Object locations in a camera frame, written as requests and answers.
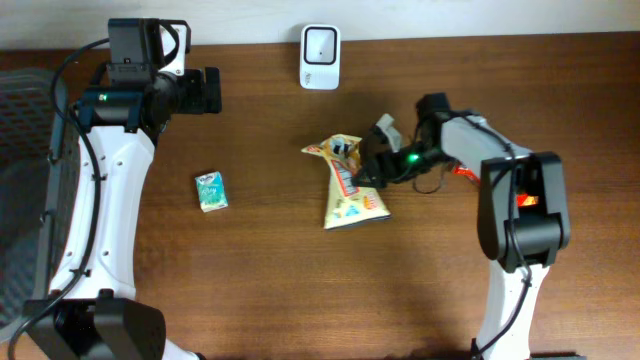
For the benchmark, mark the grey plastic mesh basket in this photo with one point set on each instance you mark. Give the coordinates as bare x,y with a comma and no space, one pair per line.
39,172

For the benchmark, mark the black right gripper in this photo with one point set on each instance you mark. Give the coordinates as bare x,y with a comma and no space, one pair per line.
377,177

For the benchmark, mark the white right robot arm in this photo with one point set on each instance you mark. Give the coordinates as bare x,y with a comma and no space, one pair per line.
522,216

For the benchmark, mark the teal tissue pack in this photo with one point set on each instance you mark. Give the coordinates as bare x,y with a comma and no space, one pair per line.
211,192

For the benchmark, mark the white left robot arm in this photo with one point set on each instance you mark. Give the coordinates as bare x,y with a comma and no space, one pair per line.
91,311

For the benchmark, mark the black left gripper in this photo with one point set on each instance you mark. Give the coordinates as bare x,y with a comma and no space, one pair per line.
198,100

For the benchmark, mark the yellow snack bag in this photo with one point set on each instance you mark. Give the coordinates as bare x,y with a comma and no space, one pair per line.
347,204

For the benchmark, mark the white barcode scanner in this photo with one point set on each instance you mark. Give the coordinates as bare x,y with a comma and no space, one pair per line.
320,57

